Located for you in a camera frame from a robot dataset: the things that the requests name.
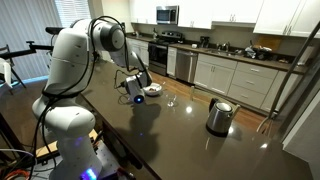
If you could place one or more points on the white ceramic bowl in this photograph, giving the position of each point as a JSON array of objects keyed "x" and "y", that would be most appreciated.
[{"x": 155, "y": 91}]

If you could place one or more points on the metal sink faucet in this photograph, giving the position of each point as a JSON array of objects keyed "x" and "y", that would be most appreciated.
[{"x": 226, "y": 46}]

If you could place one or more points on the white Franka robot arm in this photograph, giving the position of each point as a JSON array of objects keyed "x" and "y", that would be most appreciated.
[{"x": 70, "y": 66}]

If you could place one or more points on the white drawer base cabinet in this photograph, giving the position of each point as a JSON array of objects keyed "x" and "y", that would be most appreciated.
[{"x": 253, "y": 83}]

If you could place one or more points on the black stereo camera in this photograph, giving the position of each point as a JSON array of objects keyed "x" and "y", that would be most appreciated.
[{"x": 53, "y": 30}]

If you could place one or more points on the white paper towel roll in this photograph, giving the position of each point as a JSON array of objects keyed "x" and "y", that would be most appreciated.
[{"x": 309, "y": 57}]

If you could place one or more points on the steel pot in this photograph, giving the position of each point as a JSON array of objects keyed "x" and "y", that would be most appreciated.
[{"x": 218, "y": 116}]

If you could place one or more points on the white window blind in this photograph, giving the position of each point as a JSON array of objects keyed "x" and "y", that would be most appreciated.
[{"x": 73, "y": 10}]

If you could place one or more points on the stainless steel refrigerator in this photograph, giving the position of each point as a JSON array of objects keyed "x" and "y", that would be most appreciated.
[{"x": 310, "y": 86}]

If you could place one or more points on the small white counter container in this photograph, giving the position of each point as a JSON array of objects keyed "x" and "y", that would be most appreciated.
[{"x": 194, "y": 45}]

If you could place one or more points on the white wall cabinets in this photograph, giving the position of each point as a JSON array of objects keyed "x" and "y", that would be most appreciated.
[
  {"x": 200, "y": 11},
  {"x": 286, "y": 15}
]

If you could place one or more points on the stainless steel microwave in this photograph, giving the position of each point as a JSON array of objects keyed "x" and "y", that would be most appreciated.
[{"x": 166, "y": 15}]

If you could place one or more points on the white perforated base plate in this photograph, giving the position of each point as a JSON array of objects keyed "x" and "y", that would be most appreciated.
[{"x": 108, "y": 161}]

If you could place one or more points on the brown nut pile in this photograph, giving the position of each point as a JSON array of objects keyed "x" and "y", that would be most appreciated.
[{"x": 153, "y": 89}]

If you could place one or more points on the white two-door base cabinet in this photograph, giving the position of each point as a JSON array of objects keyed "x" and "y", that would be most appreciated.
[{"x": 271, "y": 93}]

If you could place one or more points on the black coffee maker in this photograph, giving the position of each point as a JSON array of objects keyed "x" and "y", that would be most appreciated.
[{"x": 204, "y": 41}]

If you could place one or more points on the tan wooden chair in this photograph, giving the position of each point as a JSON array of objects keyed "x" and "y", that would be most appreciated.
[{"x": 237, "y": 110}]

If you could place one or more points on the dark glass bottle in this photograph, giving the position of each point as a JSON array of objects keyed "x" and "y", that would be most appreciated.
[{"x": 154, "y": 33}]

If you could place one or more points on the white sink base cabinet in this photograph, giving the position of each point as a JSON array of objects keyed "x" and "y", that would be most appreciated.
[{"x": 213, "y": 76}]

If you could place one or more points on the black kitchen stove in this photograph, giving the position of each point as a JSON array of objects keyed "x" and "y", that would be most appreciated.
[{"x": 160, "y": 55}]

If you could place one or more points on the narrow white base cabinet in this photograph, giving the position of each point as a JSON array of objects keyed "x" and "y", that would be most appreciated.
[{"x": 171, "y": 61}]

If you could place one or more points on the wooden cutting board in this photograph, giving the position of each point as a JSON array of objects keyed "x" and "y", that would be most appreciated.
[{"x": 269, "y": 42}]

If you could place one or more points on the dish pile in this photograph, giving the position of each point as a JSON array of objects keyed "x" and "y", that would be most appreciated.
[{"x": 256, "y": 51}]

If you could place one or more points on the stainless steel dishwasher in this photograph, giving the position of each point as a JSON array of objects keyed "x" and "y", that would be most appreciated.
[{"x": 186, "y": 65}]

